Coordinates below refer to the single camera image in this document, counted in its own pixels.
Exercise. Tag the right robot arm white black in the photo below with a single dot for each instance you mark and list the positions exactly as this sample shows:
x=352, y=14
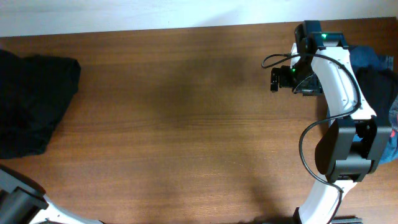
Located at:
x=319, y=63

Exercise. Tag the folded black garment left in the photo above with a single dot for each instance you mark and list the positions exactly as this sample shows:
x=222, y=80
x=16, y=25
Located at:
x=35, y=94

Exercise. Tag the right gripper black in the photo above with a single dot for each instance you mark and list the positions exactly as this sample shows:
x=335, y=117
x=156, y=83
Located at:
x=314, y=87

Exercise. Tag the blue denim jeans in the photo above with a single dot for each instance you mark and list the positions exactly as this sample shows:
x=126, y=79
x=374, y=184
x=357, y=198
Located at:
x=364, y=56

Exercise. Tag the dark garment on jeans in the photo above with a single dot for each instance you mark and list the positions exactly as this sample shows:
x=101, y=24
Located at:
x=379, y=88

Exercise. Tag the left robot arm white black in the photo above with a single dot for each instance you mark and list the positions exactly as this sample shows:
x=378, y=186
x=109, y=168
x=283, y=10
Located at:
x=25, y=201

